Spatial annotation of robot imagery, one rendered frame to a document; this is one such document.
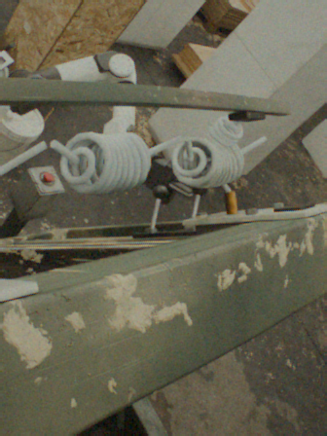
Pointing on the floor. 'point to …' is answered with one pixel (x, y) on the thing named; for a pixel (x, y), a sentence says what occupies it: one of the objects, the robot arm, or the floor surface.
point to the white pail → (18, 133)
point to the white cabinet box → (318, 146)
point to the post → (12, 226)
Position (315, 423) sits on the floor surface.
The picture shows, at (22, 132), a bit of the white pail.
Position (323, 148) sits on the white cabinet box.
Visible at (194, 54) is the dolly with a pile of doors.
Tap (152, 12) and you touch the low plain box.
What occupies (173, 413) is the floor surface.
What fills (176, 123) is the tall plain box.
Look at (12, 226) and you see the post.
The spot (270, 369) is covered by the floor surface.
